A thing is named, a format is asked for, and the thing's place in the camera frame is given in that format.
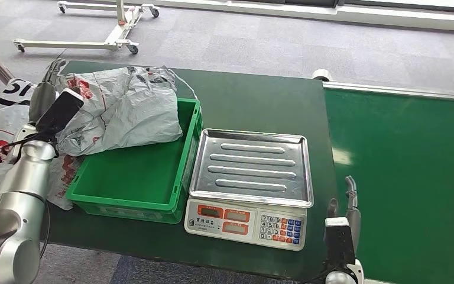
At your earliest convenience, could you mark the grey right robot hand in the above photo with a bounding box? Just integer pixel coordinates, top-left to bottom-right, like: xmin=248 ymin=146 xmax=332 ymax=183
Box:
xmin=326 ymin=175 xmax=362 ymax=256

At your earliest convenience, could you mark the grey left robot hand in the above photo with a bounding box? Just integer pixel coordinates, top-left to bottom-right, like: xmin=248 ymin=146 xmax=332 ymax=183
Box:
xmin=28 ymin=59 xmax=68 ymax=124

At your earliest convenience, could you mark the grey red-printed courier bag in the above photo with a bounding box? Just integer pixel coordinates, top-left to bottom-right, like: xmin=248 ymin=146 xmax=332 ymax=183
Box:
xmin=54 ymin=66 xmax=199 ymax=157

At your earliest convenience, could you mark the green conveyor belt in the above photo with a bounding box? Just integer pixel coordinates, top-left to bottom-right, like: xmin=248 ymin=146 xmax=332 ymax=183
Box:
xmin=324 ymin=88 xmax=454 ymax=284

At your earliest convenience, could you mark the white black-printed courier bag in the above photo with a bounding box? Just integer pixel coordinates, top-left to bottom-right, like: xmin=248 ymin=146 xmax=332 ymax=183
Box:
xmin=0 ymin=78 xmax=85 ymax=211

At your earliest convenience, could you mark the white electronic weighing scale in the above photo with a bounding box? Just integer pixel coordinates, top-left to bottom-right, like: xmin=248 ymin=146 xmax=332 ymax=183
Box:
xmin=184 ymin=128 xmax=314 ymax=251

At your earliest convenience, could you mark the green plastic crate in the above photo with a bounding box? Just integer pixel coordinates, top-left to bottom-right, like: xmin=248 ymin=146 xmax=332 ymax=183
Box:
xmin=65 ymin=98 xmax=203 ymax=225

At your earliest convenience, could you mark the dark green table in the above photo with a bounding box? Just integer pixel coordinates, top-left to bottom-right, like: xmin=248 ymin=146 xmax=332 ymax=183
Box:
xmin=0 ymin=60 xmax=351 ymax=283

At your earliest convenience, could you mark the white window ledge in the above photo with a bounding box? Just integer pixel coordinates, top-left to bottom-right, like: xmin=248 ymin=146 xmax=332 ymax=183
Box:
xmin=148 ymin=0 xmax=454 ymax=33

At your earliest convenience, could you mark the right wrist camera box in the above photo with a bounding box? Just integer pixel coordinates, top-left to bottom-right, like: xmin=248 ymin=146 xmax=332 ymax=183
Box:
xmin=324 ymin=217 xmax=356 ymax=267

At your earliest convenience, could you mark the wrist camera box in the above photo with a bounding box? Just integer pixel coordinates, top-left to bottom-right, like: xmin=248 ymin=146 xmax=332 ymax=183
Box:
xmin=37 ymin=88 xmax=85 ymax=140
xmin=324 ymin=217 xmax=356 ymax=267

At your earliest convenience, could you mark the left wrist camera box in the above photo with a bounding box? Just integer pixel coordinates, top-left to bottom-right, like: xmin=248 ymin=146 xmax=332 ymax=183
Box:
xmin=37 ymin=88 xmax=85 ymax=140

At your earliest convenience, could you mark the white wheeled stand frame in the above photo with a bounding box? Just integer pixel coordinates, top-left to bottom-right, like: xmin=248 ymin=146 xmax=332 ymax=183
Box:
xmin=12 ymin=0 xmax=160 ymax=55

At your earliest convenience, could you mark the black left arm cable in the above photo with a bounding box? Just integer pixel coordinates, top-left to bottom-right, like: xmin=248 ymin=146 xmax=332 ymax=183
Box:
xmin=0 ymin=133 xmax=51 ymax=260

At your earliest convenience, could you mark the silver conveyor side rail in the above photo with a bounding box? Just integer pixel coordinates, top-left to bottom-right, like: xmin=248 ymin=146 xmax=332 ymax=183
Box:
xmin=322 ymin=81 xmax=454 ymax=103

